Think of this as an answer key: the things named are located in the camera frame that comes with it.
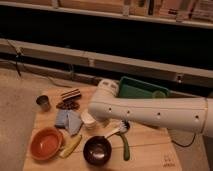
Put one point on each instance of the white paper cup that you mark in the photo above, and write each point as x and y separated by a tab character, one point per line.
88	120

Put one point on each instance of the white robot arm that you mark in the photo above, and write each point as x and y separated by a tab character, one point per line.
188	114

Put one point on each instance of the green cup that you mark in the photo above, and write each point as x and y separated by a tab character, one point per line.
158	94

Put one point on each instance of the blue cloth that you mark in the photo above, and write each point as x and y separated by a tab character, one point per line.
69	120

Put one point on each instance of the red bowl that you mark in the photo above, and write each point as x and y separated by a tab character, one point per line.
46	143

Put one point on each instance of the metal cup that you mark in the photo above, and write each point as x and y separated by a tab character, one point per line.
43	102

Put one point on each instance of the dark brown bowl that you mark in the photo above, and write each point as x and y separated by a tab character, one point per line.
97	150

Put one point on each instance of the striped brown eraser block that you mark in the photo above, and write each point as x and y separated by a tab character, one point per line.
71	94

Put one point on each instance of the green plastic tray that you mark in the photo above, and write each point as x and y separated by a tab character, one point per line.
137	89

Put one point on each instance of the brown grape bunch toy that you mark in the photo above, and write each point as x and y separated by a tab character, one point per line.
70	105

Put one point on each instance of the yellow banana toy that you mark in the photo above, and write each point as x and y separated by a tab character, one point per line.
70	145

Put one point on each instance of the wooden board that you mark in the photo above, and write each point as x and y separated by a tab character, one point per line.
150	149

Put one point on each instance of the green handled dish brush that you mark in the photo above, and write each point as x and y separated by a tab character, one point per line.
120	130

